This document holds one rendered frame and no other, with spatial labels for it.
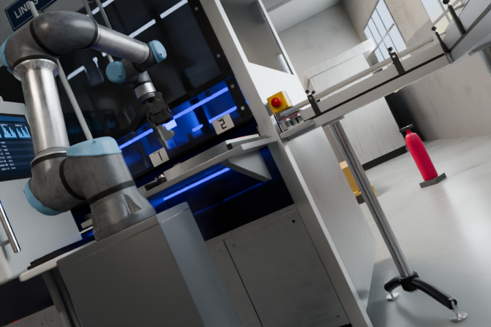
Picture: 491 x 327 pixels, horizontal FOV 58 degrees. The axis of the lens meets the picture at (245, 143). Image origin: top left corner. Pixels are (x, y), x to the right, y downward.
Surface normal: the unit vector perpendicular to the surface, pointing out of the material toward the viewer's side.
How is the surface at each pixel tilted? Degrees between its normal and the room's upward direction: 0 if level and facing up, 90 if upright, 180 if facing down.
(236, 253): 90
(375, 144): 90
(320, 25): 90
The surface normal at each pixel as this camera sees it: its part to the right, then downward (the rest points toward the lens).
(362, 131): -0.13, -0.01
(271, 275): -0.33, 0.08
